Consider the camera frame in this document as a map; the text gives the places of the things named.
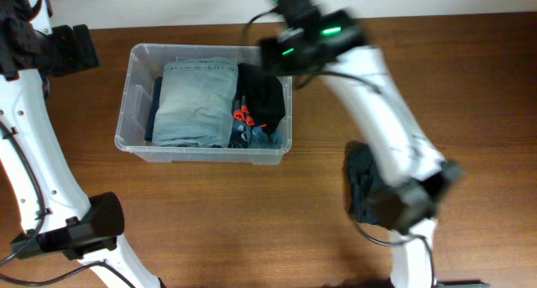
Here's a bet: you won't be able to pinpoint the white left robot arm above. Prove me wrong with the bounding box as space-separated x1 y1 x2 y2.
1 0 162 287

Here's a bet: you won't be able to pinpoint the light blue denim shirt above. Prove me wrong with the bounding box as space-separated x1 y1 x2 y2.
228 120 283 149

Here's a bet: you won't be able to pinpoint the light grey-blue jeans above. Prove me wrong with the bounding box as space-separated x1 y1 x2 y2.
152 57 238 148

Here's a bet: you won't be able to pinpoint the black garment with red cuff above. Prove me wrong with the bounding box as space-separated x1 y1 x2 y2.
232 63 286 134

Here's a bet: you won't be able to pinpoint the clear plastic storage bin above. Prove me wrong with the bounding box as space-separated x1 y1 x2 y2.
114 43 293 165

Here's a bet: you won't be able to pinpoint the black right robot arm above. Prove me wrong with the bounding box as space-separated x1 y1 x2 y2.
258 0 462 287

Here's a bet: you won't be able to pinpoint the dark blue jeans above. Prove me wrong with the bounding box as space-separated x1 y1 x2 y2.
144 76 163 142

